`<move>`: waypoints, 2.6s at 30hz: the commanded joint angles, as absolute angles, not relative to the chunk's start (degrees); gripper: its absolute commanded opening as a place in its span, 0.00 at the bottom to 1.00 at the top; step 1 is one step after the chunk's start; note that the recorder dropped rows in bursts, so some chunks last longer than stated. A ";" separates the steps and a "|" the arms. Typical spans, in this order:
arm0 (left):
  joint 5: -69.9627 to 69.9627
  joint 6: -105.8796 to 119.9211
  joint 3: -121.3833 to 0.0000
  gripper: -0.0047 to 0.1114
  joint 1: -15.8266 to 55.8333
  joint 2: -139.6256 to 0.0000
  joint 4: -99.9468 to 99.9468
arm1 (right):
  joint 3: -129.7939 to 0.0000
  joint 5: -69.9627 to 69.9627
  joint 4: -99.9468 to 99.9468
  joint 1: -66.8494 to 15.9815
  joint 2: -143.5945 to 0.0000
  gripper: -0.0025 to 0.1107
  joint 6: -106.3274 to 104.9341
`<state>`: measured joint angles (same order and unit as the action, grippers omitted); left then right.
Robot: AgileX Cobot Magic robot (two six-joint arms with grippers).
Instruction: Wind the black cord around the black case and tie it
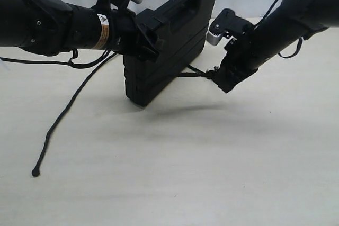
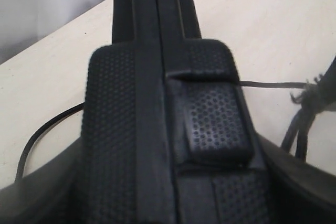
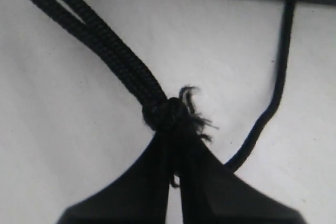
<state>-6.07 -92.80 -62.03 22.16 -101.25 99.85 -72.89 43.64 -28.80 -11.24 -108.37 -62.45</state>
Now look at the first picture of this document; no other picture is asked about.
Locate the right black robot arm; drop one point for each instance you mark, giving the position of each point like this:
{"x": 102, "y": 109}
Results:
{"x": 251, "y": 46}

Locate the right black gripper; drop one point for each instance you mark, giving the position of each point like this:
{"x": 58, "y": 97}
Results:
{"x": 233, "y": 68}

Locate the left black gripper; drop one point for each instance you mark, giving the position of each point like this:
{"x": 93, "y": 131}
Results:
{"x": 127, "y": 39}

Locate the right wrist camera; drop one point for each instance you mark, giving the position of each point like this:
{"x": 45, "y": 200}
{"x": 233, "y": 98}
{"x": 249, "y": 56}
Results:
{"x": 227, "y": 24}

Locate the black plastic carrying case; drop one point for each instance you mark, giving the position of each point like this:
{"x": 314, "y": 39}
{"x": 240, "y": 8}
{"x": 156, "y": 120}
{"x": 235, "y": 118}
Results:
{"x": 185, "y": 25}

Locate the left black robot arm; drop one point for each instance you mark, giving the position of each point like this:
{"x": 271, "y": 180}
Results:
{"x": 50, "y": 27}

